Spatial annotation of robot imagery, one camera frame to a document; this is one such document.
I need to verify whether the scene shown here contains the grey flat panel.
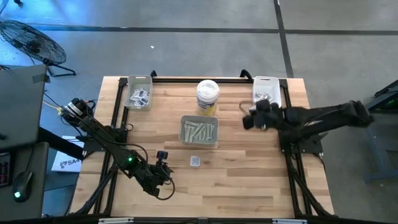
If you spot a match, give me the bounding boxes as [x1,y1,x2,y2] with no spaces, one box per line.
[0,64,51,151]

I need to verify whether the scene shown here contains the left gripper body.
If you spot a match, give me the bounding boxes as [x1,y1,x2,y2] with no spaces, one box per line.
[132,164,171,197]

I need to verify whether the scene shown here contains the grey plastic bin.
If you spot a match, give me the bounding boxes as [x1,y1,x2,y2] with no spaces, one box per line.
[252,75,282,110]
[178,114,220,146]
[123,74,154,112]

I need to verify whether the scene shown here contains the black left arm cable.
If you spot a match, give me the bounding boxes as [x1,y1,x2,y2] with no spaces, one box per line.
[124,142,176,201]

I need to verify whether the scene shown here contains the black overhead frame bar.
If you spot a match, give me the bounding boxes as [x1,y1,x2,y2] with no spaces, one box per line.
[0,216,398,224]

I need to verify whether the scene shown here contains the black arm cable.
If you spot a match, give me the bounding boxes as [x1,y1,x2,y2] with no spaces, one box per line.
[238,100,254,114]
[124,142,176,201]

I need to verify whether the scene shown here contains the white printed sheet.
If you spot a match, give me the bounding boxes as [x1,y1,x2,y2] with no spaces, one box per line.
[50,134,84,173]

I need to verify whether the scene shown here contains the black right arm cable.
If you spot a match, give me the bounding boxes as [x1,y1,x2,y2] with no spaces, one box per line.
[238,100,254,114]

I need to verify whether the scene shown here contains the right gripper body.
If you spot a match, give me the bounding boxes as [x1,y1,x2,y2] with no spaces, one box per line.
[253,99,285,131]

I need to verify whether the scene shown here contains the black table frame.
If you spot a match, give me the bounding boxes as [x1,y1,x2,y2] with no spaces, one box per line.
[70,69,336,218]

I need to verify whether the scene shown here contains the silver aluminium post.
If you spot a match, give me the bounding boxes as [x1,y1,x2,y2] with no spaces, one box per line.
[272,218,308,224]
[98,217,135,224]

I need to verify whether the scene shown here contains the black keyboard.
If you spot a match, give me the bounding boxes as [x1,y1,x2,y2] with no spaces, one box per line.
[0,151,12,189]

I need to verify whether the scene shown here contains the black computer mouse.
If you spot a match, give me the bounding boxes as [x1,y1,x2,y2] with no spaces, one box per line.
[12,170,34,203]

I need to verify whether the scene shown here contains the yellow cable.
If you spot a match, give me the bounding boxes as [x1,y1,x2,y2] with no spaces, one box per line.
[42,100,65,115]

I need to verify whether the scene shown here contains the Lysol wipes canister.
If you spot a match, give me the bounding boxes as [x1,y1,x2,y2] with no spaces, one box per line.
[196,79,220,117]

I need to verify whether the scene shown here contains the black floor fan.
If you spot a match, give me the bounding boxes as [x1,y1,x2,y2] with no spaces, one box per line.
[0,19,77,78]

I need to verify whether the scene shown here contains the dark grey desk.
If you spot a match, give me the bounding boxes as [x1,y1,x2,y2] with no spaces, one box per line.
[0,141,50,220]

